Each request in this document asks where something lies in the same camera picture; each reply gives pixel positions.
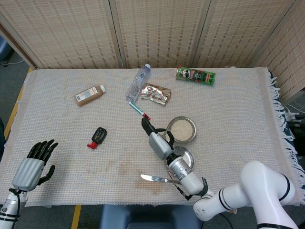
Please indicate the right black grey robot hand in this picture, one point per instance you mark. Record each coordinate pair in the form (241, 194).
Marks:
(159, 145)

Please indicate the left black grey robot hand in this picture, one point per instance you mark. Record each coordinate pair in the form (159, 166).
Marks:
(28, 173)

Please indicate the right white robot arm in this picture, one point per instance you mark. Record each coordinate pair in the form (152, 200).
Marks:
(188, 181)

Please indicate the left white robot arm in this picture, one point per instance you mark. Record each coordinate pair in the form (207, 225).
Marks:
(9, 206)

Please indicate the steel bowl with powder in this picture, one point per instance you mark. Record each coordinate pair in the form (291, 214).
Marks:
(183, 130)

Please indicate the empty metal plate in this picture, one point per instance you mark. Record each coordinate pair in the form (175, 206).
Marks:
(187, 157)

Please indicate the metal table knife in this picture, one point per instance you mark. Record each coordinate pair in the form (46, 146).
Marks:
(152, 178)

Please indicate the green marker with red cap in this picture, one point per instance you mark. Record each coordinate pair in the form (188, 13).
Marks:
(137, 109)

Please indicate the shiny foil snack wrapper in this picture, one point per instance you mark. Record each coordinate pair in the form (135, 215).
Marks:
(156, 94)

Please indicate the black and red small device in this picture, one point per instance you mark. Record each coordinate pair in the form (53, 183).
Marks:
(99, 135)

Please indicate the clear plastic water bottle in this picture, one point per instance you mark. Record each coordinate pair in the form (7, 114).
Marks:
(137, 84)

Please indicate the white woven tablecloth with fringe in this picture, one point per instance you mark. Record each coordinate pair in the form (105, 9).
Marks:
(71, 124)

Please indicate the blue padded chair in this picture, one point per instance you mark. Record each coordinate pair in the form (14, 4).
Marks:
(150, 217)

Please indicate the green Pringles can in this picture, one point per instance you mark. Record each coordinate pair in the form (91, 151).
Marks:
(195, 75)

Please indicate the brown juice bottle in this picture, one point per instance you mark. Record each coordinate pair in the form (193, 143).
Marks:
(89, 96)

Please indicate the orange printed packet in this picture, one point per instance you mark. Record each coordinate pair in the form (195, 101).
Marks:
(233, 211)

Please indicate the bamboo folding screen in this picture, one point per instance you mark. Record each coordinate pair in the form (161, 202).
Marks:
(157, 33)

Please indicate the dark blue under cloth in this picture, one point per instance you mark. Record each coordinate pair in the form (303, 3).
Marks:
(284, 118)

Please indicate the black box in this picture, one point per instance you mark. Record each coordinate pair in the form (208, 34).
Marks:
(296, 124)

